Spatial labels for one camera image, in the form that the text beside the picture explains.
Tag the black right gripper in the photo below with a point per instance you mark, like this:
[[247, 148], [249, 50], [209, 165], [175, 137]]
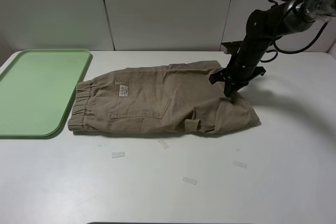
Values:
[[243, 64]]

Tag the khaki shorts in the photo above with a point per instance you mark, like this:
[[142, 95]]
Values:
[[177, 98]]

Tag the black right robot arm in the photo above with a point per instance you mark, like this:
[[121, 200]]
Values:
[[263, 29]]

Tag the light green plastic tray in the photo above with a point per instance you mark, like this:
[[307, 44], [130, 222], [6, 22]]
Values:
[[37, 88]]

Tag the clear tape strip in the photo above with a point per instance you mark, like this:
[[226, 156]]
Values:
[[240, 164], [118, 154], [163, 143], [189, 180]]

